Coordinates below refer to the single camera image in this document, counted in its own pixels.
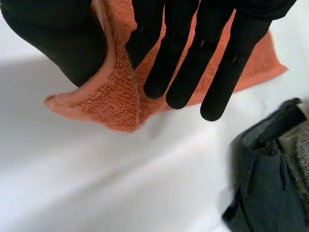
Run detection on dark blue shorts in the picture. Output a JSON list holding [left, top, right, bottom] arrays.
[[221, 98, 309, 232]]

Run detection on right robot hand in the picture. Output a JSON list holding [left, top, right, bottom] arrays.
[[0, 0, 297, 122]]

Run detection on coral towel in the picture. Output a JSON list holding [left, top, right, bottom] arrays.
[[43, 0, 289, 134]]

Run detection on grey towel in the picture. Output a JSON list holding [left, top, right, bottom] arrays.
[[277, 100, 309, 211]]

